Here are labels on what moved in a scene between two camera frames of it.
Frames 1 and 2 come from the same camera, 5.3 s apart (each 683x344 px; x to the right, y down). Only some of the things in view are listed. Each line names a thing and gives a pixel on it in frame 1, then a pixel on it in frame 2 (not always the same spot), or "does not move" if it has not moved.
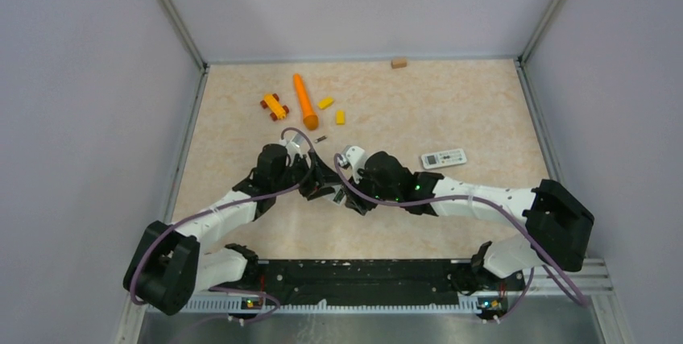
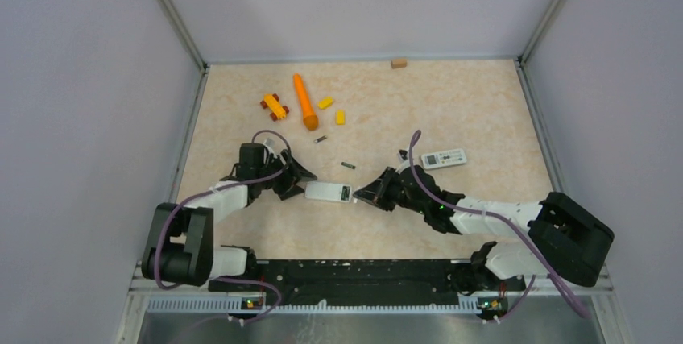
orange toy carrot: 311,120 does not move
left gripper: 325,176 to 294,171
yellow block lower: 341,118 does not move
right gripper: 362,206 to 375,192
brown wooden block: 399,63 does not move
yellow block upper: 325,102 does not move
